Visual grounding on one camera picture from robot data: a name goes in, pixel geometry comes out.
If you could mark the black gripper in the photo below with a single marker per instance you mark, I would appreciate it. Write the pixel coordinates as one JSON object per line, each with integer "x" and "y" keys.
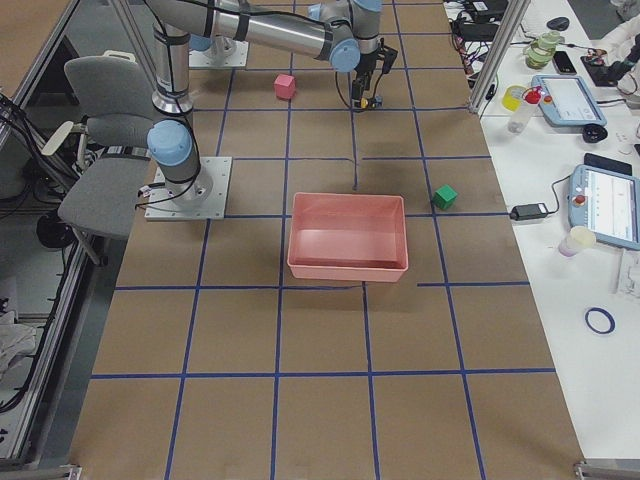
{"x": 366, "y": 63}

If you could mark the pink plastic bin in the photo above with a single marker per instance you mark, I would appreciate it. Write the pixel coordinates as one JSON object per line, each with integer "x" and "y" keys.
{"x": 348, "y": 237}

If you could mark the teach pendant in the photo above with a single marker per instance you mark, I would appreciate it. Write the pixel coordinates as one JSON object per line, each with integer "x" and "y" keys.
{"x": 570, "y": 103}
{"x": 607, "y": 203}

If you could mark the aluminium frame post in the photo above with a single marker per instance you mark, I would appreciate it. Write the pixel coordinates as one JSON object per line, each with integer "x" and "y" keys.
{"x": 511, "y": 20}

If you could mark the green cube near bin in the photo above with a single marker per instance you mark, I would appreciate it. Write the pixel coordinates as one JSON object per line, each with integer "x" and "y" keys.
{"x": 444, "y": 197}

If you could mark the lower teach pendant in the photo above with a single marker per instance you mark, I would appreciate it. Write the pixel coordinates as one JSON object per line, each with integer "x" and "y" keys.
{"x": 607, "y": 203}

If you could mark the yellow tape roll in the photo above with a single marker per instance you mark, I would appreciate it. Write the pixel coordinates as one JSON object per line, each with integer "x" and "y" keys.
{"x": 512, "y": 97}

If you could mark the white plastic cup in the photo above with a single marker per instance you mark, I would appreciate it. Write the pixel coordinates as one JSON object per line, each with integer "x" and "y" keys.
{"x": 578, "y": 239}

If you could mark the blue tape roll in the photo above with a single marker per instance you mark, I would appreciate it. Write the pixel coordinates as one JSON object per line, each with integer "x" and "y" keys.
{"x": 600, "y": 321}

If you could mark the pink cube centre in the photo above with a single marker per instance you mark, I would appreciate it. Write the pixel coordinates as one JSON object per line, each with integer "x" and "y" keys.
{"x": 284, "y": 86}

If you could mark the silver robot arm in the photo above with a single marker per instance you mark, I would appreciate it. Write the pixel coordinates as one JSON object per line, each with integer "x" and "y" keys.
{"x": 313, "y": 142}

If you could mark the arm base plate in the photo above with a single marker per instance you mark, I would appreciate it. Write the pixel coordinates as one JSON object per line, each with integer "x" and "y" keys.
{"x": 204, "y": 199}
{"x": 222, "y": 53}

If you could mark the grey office chair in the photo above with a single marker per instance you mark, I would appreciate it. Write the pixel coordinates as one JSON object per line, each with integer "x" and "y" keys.
{"x": 112, "y": 155}

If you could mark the upper teach pendant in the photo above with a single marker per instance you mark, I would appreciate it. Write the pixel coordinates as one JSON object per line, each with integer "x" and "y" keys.
{"x": 570, "y": 103}

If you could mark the black power adapter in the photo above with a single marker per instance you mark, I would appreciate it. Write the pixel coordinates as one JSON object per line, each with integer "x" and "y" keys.
{"x": 532, "y": 211}

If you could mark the clear plastic bottle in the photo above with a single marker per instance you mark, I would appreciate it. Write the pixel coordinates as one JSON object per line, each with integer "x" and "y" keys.
{"x": 527, "y": 107}

